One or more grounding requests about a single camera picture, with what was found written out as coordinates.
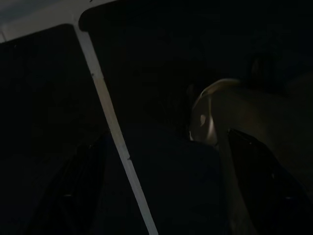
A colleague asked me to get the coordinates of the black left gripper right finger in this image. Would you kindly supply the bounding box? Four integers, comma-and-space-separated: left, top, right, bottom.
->
226, 128, 313, 235

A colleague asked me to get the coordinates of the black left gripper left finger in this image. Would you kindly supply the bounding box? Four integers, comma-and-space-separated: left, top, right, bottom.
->
31, 132, 109, 235

